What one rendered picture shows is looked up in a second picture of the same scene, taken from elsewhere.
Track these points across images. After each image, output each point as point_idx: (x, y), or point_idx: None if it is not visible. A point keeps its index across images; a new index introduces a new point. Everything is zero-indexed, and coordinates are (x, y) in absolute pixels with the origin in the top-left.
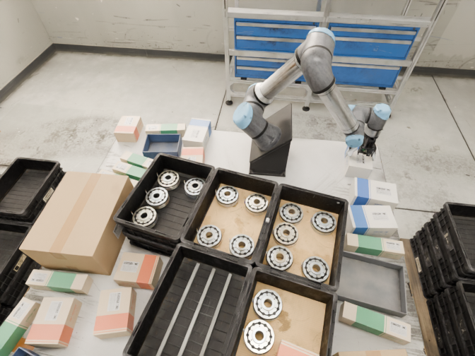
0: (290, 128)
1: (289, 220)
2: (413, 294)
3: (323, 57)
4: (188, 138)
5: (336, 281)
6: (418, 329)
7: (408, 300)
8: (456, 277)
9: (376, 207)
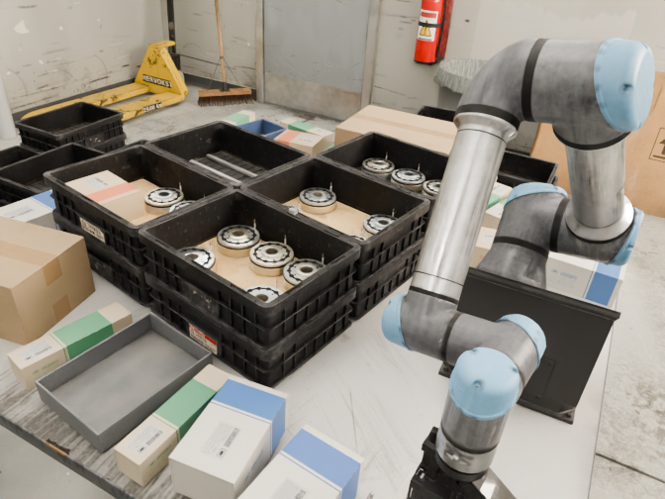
0: (501, 276)
1: (292, 263)
2: None
3: (507, 49)
4: None
5: (147, 235)
6: (3, 411)
7: (47, 430)
8: None
9: (248, 448)
